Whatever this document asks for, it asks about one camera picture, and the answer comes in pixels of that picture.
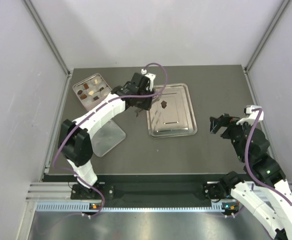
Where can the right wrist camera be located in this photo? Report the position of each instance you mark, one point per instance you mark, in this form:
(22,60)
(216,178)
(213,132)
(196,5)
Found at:
(251,111)

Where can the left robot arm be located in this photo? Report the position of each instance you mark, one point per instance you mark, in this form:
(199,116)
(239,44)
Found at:
(75,137)

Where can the steel serving tray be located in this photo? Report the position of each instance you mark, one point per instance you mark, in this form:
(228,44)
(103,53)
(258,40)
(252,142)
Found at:
(177,119)

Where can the aluminium frame rail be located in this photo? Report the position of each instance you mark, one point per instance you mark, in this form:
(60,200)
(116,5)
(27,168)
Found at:
(59,191)

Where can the dark ridged chocolate square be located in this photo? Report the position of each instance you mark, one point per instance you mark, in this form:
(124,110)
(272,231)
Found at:
(163,104)

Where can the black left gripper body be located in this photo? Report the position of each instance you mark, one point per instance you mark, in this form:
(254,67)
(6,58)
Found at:
(144,102)

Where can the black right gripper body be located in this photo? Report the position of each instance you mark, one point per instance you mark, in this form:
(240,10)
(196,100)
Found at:
(233,129)

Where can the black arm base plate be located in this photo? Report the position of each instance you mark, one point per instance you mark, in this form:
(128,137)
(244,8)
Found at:
(138,191)

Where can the aluminium corner post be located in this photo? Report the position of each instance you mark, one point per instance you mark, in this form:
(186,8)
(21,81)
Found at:
(284,4)
(46,35)

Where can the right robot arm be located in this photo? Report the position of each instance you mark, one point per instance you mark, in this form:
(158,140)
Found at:
(251,147)

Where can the silver tin lid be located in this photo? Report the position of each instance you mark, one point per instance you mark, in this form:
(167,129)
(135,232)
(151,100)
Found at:
(107,138)

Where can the right aluminium corner post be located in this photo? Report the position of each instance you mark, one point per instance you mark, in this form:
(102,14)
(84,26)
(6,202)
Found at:
(284,4)

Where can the pink chocolate tin box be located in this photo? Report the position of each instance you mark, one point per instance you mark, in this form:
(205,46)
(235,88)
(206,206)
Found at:
(89,103)

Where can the grey slotted cable duct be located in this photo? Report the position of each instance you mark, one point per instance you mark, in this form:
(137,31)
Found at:
(89,207)

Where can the left aluminium corner post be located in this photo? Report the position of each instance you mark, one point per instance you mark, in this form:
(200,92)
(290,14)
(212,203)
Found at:
(46,35)

